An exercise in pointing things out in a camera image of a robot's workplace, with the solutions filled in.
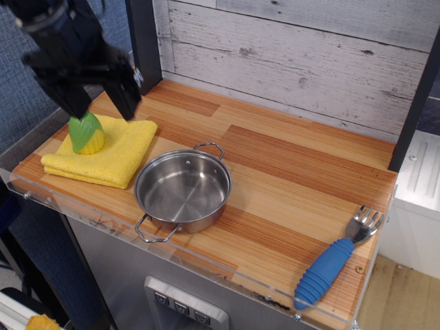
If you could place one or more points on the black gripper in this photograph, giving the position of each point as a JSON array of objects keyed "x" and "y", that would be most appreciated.
[{"x": 72, "y": 52}]

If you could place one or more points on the silver steel pot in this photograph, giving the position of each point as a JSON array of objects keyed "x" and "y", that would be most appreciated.
[{"x": 184, "y": 190}]

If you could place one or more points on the folded yellow cloth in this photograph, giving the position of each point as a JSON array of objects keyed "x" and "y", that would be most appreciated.
[{"x": 124, "y": 148}]

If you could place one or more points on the toy corn cob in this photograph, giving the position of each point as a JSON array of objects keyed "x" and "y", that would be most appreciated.
[{"x": 81, "y": 132}]

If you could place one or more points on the clear acrylic front guard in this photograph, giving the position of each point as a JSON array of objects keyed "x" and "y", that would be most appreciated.
[{"x": 252, "y": 257}]

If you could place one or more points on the silver button control panel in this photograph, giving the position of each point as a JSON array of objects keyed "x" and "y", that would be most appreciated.
[{"x": 173, "y": 308}]

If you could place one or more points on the yellow object bottom left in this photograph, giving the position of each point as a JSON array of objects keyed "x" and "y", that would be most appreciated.
[{"x": 42, "y": 322}]

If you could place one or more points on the white box at right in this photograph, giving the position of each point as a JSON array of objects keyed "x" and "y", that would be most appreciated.
[{"x": 411, "y": 235}]

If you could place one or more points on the black left upright post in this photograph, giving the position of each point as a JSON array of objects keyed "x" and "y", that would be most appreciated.
[{"x": 141, "y": 20}]

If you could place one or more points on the black upright post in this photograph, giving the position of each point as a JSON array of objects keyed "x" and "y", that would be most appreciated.
[
  {"x": 412, "y": 119},
  {"x": 141, "y": 20}
]

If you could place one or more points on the blue handled fork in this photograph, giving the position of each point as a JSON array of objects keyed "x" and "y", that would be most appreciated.
[{"x": 319, "y": 277}]

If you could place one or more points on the black right upright post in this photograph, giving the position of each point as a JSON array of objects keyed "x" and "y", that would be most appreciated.
[{"x": 412, "y": 119}]

